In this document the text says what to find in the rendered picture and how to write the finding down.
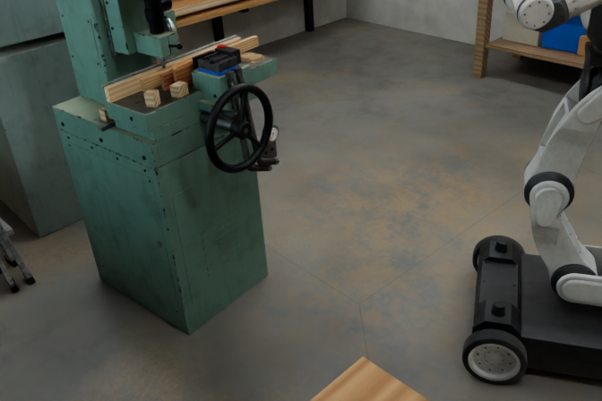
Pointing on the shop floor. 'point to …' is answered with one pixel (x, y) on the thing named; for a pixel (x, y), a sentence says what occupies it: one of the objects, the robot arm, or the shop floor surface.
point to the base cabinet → (171, 228)
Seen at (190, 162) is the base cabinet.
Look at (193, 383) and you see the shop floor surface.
